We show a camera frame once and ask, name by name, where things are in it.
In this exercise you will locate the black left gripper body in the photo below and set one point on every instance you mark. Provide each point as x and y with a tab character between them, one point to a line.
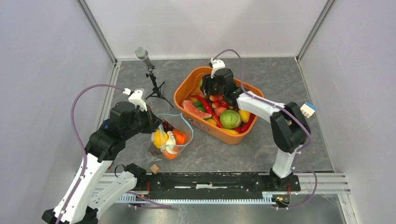
142	123

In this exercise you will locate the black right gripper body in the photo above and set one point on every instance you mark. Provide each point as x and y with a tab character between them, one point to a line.
213	88

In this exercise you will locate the dark purple grape bunch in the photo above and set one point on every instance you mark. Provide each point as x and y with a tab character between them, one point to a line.
167	126

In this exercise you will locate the yellow lemon toy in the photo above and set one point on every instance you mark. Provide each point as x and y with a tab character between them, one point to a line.
159	138

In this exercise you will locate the clear zip top bag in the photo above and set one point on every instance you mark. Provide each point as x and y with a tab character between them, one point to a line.
179	123

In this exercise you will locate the white mushroom toy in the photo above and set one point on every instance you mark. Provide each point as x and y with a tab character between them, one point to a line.
170	141

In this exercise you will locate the small orange pumpkin toy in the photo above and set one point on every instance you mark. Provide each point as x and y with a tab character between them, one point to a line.
180	137

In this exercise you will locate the orange fruit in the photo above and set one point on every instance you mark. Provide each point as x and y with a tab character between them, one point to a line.
171	152

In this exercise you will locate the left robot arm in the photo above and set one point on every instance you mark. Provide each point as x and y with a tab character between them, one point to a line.
78	206

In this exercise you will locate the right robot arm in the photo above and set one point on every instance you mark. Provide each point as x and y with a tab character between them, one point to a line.
289	127

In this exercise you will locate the lychee cluster toy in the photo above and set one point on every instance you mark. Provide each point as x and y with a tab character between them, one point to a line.
217	101

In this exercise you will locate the pink peach toy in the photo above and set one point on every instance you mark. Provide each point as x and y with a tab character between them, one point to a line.
220	110

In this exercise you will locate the red chili pepper toy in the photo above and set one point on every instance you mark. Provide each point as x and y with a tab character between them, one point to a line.
208	109

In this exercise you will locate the green cabbage toy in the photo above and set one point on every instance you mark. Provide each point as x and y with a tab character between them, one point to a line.
230	119

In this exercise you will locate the orange plastic bin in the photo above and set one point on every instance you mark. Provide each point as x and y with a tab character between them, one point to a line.
186	88

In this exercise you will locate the watermelon slice toy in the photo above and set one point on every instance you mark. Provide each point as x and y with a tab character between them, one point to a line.
189	107

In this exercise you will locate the yellow mango toy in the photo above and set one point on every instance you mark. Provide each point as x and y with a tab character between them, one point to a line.
244	115

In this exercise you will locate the small wooden cube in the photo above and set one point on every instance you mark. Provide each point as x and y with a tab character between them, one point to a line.
154	169

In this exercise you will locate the black tripod microphone stand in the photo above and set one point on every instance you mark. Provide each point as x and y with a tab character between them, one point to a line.
141	53

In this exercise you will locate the white blue block stack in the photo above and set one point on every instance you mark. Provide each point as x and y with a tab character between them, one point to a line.
308	109

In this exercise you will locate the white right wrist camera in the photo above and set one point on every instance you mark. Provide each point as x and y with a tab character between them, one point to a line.
216	64

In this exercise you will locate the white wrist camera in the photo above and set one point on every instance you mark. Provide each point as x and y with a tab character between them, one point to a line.
216	64
136	97

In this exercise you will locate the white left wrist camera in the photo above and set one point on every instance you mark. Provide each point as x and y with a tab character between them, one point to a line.
136	97

